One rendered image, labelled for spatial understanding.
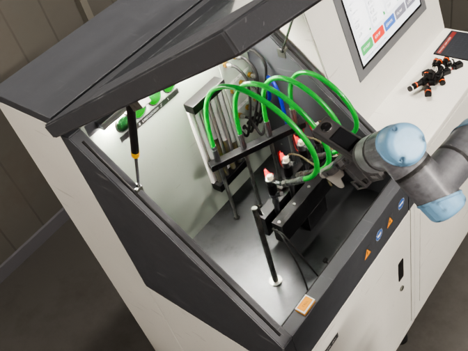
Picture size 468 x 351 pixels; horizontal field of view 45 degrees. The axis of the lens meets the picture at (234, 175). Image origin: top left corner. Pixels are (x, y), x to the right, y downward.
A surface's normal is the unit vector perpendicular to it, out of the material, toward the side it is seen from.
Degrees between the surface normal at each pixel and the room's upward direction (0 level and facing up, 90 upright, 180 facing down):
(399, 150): 45
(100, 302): 0
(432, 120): 0
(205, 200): 90
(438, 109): 0
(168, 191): 90
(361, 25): 76
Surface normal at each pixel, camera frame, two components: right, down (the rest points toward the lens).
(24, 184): 0.78, 0.30
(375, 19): 0.69, 0.14
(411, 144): 0.15, -0.10
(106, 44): -0.22, -0.69
